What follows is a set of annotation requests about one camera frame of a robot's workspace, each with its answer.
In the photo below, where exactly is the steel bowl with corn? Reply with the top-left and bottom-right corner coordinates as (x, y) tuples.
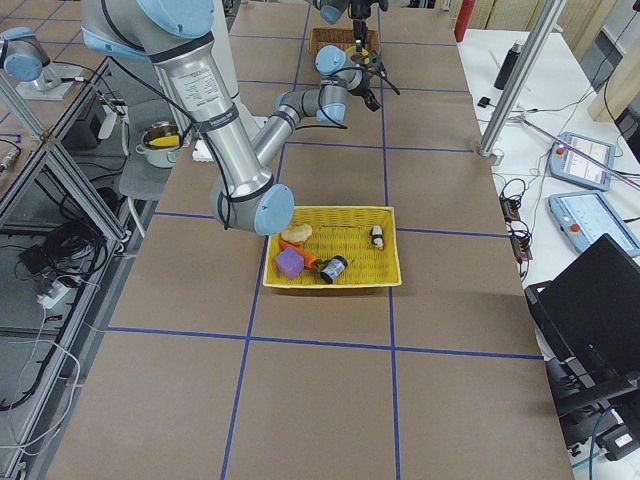
(135, 121), (182, 169)

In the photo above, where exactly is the teach pendant tablet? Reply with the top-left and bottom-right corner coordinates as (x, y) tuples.
(548, 132), (616, 191)
(548, 190), (639, 257)

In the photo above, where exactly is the black laptop monitor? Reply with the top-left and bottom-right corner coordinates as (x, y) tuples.
(525, 234), (639, 422)

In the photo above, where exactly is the black water bottle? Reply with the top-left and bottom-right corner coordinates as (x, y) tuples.
(494, 42), (523, 91)

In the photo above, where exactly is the toy croissant bread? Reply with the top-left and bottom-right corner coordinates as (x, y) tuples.
(280, 224), (313, 245)

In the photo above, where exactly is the small black device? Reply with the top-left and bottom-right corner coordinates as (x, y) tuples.
(477, 97), (491, 108)

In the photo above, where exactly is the aluminium frame post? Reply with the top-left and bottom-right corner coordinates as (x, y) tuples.
(477, 0), (566, 165)

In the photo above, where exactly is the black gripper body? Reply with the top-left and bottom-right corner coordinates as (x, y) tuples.
(355, 88), (379, 112)
(351, 0), (372, 43)

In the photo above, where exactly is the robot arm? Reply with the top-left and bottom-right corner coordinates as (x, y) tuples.
(82, 1), (382, 236)
(308, 0), (389, 47)

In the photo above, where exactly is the red cylinder object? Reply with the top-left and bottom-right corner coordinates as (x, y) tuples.
(454, 0), (476, 43)

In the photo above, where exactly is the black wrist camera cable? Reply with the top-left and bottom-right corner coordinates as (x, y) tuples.
(319, 49), (401, 131)

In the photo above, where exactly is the yellow tape roll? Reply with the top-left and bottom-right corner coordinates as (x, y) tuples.
(345, 46), (371, 66)

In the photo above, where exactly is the brown wicker basket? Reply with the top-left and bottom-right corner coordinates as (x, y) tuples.
(308, 27), (381, 55)

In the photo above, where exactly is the toy panda figure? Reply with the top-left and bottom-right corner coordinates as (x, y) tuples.
(369, 225), (384, 250)

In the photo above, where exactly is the upper teach pendant tablet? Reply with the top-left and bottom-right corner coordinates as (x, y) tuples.
(548, 132), (616, 191)

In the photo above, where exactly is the purple foam block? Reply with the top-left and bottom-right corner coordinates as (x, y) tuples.
(275, 247), (304, 279)

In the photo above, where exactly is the orange toy carrot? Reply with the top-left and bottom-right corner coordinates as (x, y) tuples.
(278, 238), (328, 270)

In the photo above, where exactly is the yellow woven basket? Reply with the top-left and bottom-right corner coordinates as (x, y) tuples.
(262, 206), (402, 289)

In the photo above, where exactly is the lower teach pendant tablet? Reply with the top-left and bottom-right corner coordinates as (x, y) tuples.
(548, 190), (639, 257)

